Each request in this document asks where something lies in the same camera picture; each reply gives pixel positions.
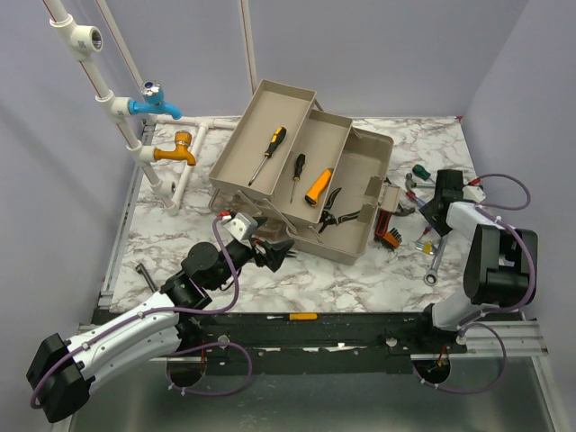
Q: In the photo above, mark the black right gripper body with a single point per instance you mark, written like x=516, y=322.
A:
x=436, y=225

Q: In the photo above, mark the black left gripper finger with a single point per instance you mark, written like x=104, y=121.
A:
x=278, y=252
x=261, y=222

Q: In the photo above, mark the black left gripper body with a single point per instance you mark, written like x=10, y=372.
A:
x=260, y=259

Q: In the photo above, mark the blue clear tester screwdriver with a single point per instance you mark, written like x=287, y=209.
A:
x=427, y=229

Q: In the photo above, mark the red tester screwdriver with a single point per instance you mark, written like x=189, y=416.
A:
x=412, y=197

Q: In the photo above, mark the black wire stripper pliers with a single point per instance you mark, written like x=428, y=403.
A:
x=328, y=218

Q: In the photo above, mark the beige toolbox with clear lid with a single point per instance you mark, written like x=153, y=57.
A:
x=359, y=158

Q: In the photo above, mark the black yellow large screwdriver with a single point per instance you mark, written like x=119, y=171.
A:
x=276, y=140

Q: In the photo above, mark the steel claw hammer black grip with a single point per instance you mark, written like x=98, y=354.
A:
x=412, y=184

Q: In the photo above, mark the black yellow small screwdriver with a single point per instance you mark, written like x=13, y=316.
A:
x=297, y=172

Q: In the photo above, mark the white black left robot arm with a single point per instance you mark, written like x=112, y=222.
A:
x=65, y=371

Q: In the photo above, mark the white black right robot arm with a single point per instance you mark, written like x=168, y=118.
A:
x=500, y=272

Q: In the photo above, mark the orange black needle-nose pliers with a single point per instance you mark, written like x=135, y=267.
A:
x=274, y=251

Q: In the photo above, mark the green stubby screwdriver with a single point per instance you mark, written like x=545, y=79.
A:
x=419, y=171

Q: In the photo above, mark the red black utility knife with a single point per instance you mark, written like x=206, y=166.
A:
x=382, y=224

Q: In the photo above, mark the steel ratchet wrench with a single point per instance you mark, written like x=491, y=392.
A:
x=430, y=278

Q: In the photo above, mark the orange water tap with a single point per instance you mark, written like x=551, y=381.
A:
x=183, y=140

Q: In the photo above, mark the blue water tap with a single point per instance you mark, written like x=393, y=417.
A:
x=154, y=102

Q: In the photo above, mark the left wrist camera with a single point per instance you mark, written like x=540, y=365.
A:
x=241, y=226

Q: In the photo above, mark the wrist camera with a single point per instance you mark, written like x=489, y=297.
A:
x=473, y=191
x=241, y=226

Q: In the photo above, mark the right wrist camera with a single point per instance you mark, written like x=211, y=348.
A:
x=473, y=191

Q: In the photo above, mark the orange handled screwdriver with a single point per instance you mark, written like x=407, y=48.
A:
x=300, y=316

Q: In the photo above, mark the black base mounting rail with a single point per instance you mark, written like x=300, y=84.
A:
x=335, y=343

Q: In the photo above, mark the grey metal t-handle tool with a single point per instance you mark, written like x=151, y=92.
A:
x=144, y=273

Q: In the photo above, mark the white pvc pipe frame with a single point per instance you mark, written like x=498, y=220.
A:
x=82, y=42

